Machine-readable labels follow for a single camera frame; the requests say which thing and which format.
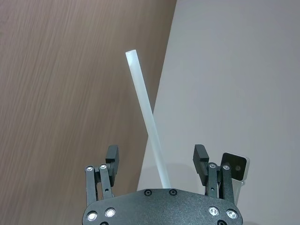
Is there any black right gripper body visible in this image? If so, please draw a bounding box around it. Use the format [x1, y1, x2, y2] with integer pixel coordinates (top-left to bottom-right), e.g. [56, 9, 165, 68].
[81, 187, 245, 225]

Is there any translucent white glue stick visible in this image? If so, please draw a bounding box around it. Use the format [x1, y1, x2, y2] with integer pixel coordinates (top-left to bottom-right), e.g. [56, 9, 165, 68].
[125, 49, 173, 190]

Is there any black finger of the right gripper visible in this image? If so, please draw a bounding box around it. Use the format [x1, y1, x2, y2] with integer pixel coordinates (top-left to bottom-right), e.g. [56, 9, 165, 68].
[192, 144, 235, 205]
[84, 145, 121, 207]

